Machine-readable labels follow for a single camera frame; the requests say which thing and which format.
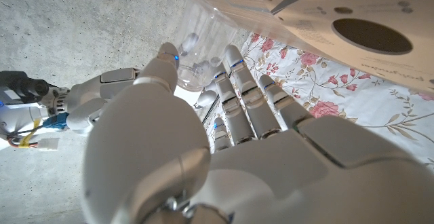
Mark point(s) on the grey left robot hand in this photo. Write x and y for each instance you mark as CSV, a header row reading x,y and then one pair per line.
x,y
271,169

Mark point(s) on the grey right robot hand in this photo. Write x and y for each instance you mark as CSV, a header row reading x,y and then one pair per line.
x,y
88,95

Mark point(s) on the cardboard filament reel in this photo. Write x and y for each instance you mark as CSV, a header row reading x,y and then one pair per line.
x,y
356,30

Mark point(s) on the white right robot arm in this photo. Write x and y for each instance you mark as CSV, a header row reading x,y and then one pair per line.
x,y
17,118

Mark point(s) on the floral backdrop cloth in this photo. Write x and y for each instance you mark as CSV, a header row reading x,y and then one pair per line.
x,y
339,91

